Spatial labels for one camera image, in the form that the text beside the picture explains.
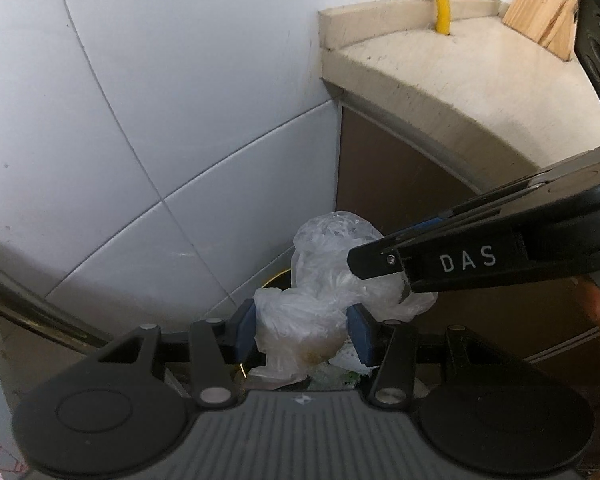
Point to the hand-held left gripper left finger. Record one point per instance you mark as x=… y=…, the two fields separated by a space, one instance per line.
x=245 y=328

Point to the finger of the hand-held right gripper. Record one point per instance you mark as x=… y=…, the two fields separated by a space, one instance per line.
x=380 y=260
x=432 y=224

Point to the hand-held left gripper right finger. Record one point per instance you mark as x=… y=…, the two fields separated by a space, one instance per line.
x=360 y=334

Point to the gold-rimmed trash bin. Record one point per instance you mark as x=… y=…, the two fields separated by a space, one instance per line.
x=280 y=285

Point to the clear plastic bag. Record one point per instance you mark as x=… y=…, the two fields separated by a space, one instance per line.
x=310 y=305

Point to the dark metal bar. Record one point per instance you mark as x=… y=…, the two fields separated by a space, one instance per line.
x=40 y=310

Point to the wooden knife block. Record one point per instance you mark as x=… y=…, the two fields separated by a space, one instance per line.
x=545 y=5

